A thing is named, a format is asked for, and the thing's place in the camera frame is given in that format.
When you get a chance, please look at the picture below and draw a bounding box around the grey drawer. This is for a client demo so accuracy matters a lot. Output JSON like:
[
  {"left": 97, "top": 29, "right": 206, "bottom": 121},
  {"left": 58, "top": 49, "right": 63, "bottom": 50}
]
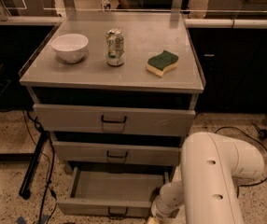
[
  {"left": 53, "top": 141, "right": 181, "bottom": 166},
  {"left": 58, "top": 163, "right": 170, "bottom": 218},
  {"left": 34, "top": 104, "right": 195, "bottom": 136}
]

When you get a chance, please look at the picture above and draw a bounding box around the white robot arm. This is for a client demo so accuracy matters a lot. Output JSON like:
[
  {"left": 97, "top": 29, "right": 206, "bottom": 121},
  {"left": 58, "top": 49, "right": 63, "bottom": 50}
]
[{"left": 149, "top": 132, "right": 264, "bottom": 224}]

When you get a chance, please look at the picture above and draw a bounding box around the grey drawer cabinet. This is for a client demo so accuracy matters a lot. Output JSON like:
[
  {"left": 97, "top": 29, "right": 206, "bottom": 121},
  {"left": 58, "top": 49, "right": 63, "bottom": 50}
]
[{"left": 19, "top": 10, "right": 206, "bottom": 179}]

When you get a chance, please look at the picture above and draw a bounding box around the blue tape on floor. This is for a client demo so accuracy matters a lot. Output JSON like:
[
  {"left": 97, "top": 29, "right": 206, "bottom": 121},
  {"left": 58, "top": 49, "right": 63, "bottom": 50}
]
[{"left": 16, "top": 215, "right": 49, "bottom": 224}]

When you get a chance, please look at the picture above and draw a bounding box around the black stand leg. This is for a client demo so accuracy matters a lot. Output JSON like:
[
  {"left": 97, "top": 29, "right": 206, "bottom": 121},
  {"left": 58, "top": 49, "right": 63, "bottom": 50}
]
[{"left": 19, "top": 132, "right": 47, "bottom": 200}]

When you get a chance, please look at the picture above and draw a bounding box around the caster wheel of cart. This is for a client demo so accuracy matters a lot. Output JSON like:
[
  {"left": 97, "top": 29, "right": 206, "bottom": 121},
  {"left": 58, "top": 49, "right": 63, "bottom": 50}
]
[{"left": 259, "top": 129, "right": 267, "bottom": 140}]

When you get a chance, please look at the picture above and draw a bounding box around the green yellow sponge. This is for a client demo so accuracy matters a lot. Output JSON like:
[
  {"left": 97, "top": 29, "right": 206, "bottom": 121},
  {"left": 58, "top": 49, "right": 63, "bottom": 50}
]
[{"left": 146, "top": 50, "right": 179, "bottom": 77}]

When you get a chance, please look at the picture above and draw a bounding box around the green white soda can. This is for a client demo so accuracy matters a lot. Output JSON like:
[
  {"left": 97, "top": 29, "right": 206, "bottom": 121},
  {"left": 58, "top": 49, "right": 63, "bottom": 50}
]
[{"left": 105, "top": 28, "right": 124, "bottom": 67}]

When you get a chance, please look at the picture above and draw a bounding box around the white ceramic bowl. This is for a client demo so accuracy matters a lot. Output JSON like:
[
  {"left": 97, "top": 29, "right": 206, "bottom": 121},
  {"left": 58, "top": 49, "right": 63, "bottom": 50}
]
[{"left": 51, "top": 34, "right": 89, "bottom": 63}]

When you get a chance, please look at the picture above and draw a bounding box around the clear water bottle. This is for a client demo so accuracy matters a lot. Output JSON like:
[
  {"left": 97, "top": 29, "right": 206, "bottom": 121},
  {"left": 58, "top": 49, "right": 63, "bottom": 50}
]
[{"left": 101, "top": 0, "right": 111, "bottom": 10}]

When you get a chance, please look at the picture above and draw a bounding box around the black floor cable right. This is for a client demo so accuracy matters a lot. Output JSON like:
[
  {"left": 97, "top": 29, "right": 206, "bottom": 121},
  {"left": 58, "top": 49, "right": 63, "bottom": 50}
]
[{"left": 214, "top": 126, "right": 267, "bottom": 198}]

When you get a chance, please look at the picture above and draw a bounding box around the black floor cable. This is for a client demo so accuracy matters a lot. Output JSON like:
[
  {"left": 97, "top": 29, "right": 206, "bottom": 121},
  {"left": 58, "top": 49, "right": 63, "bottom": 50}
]
[
  {"left": 22, "top": 109, "right": 58, "bottom": 224},
  {"left": 214, "top": 126, "right": 267, "bottom": 198}
]

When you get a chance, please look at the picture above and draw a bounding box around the black floor cable left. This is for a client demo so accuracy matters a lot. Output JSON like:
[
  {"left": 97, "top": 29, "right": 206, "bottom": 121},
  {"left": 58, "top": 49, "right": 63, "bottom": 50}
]
[{"left": 22, "top": 109, "right": 58, "bottom": 224}]

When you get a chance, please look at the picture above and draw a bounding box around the white horizontal rail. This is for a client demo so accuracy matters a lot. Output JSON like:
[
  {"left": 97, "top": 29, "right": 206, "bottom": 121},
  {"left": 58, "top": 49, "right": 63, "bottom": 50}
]
[{"left": 0, "top": 16, "right": 267, "bottom": 29}]

